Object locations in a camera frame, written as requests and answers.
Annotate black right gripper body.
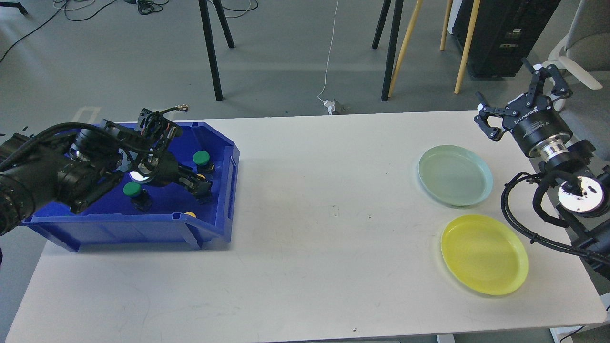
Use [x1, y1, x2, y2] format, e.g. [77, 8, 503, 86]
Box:
[505, 98, 573, 158]

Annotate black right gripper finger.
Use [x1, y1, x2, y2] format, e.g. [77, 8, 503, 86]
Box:
[474, 91, 518, 142]
[521, 58, 573, 110]

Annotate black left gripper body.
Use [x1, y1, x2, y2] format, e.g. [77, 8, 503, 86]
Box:
[129, 155, 197, 189]

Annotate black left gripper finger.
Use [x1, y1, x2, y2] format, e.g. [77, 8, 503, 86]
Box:
[181, 179, 214, 203]
[177, 164, 214, 184]

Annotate green push button front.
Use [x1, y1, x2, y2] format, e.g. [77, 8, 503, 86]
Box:
[122, 182, 153, 212]

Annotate green push button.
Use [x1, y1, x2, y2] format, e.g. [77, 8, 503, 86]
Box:
[192, 150, 215, 174]
[122, 182, 153, 212]

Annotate yellow push button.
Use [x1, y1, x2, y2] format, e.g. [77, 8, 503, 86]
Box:
[191, 182, 212, 204]

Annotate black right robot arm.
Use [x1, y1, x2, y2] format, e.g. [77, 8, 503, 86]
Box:
[474, 58, 610, 279]

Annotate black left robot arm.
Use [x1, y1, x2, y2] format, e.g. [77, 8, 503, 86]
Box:
[0, 105, 213, 234]

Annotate green push button back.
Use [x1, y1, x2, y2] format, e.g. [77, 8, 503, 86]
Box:
[192, 150, 215, 174]

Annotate light green plate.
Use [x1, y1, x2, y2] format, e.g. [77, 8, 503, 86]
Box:
[417, 145, 494, 207]

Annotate yellow plate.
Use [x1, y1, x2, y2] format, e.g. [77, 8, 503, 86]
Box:
[440, 214, 529, 296]

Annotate grey office chair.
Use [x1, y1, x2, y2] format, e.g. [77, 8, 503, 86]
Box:
[543, 0, 610, 161]

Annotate blue plastic storage bin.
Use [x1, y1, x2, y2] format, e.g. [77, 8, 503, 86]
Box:
[22, 122, 239, 252]

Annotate black computer tower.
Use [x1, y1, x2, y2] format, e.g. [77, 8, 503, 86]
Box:
[466, 0, 560, 79]

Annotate wooden easel legs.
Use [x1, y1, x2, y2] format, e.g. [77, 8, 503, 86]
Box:
[388, 0, 481, 97]

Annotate grey power adapter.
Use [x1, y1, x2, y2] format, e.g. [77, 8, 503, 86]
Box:
[323, 100, 351, 115]

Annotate black tripod right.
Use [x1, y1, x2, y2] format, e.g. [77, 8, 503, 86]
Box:
[372, 0, 405, 102]

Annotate black tripod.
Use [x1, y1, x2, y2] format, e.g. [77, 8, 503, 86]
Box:
[198, 0, 235, 101]
[372, 0, 405, 102]

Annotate black tripod left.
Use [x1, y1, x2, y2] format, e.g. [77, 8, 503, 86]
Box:
[198, 0, 235, 101]

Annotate white power cable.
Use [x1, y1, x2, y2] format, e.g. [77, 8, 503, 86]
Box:
[317, 0, 340, 106]

